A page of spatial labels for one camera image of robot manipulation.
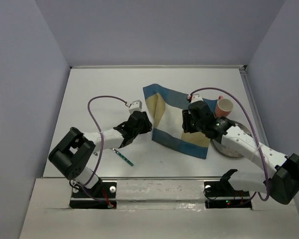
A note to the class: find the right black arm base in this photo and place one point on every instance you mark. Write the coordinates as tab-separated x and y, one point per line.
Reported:
220	198

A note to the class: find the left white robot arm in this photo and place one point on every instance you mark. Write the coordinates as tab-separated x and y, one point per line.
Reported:
71	155

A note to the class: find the fork with teal handle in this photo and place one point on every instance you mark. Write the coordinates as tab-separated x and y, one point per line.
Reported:
122	157

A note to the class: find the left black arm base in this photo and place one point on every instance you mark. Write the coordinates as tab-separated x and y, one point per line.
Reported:
104	199

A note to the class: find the blue beige checked cloth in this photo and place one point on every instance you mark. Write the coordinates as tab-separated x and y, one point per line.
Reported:
165	107

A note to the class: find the pink cup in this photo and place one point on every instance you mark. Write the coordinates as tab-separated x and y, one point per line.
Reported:
223	107

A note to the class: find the dark patterned plate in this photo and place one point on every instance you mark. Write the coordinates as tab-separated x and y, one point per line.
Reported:
227	151

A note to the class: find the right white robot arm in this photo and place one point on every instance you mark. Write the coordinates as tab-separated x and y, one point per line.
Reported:
279	178

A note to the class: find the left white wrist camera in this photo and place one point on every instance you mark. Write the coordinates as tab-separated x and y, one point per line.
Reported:
135	106

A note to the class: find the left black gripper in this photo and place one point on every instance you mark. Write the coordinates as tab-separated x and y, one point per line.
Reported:
146	124

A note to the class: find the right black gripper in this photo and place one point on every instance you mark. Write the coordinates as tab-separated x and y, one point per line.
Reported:
186	115

